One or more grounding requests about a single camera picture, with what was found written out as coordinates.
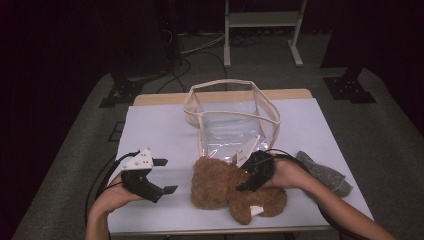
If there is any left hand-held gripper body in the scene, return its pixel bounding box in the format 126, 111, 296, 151
120, 148, 166, 205

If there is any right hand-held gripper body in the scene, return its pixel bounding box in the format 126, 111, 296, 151
235, 134, 277, 188

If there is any brown teddy bear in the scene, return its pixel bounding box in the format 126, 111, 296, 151
190, 155, 289, 226

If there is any clear plastic bag beige trim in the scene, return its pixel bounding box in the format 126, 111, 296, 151
183, 78, 282, 162

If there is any grey fuzzy doll sweater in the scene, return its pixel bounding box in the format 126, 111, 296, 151
295, 150, 354, 199

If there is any person's left hand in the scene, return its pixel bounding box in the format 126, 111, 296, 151
96, 181, 145, 215

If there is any person's right hand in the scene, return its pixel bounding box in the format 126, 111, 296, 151
266, 159, 313, 193

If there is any white table sheet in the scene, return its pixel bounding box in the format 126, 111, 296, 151
106, 97, 375, 234

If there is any dark floor hatch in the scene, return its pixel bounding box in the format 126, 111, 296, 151
108, 121, 125, 142

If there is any wooden table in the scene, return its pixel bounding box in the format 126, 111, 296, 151
104, 88, 376, 236

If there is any black metal stand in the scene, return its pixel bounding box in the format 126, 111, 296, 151
98, 59, 168, 109
321, 33, 377, 105

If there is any white metal stand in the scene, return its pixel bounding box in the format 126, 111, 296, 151
223, 0, 308, 68

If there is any right hand-held gripper cable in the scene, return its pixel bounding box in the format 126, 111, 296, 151
265, 147, 365, 240

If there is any hand-held gripper cable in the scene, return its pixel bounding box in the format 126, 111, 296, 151
265, 147, 365, 240
84, 150, 141, 231

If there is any left hand-held gripper cable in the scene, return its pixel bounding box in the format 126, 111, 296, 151
84, 150, 141, 231

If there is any black floor cable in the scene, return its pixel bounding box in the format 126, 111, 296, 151
156, 49, 231, 95

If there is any white floor cable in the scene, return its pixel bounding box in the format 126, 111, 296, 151
179, 31, 226, 56

